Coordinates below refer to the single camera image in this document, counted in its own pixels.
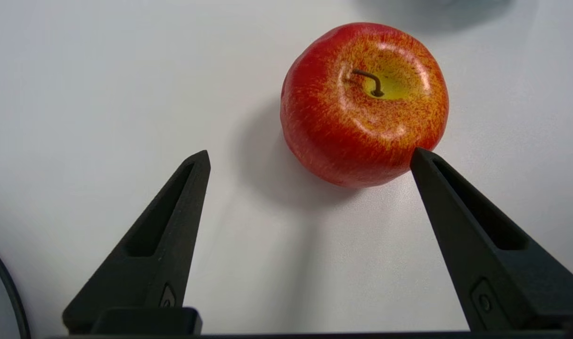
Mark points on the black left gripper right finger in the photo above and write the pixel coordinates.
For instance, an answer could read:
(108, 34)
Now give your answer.
(503, 282)

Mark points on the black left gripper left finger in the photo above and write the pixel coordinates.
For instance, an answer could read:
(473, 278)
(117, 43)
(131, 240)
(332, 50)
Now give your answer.
(145, 278)

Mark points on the red yellow apple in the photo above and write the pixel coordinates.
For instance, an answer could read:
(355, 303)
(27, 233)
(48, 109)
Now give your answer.
(352, 132)

